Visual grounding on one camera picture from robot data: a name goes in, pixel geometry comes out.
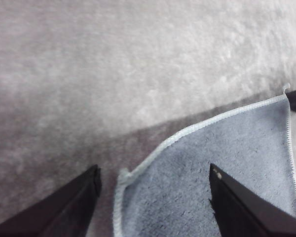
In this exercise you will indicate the purple towel with grey hem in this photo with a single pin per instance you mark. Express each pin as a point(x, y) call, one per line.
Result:
point(236, 148)

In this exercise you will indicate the grey table cloth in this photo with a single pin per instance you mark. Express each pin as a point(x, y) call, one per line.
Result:
point(113, 61)

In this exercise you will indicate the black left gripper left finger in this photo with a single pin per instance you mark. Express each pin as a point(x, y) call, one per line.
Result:
point(64, 209)

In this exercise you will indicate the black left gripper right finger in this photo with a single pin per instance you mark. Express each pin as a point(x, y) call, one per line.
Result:
point(249, 212)

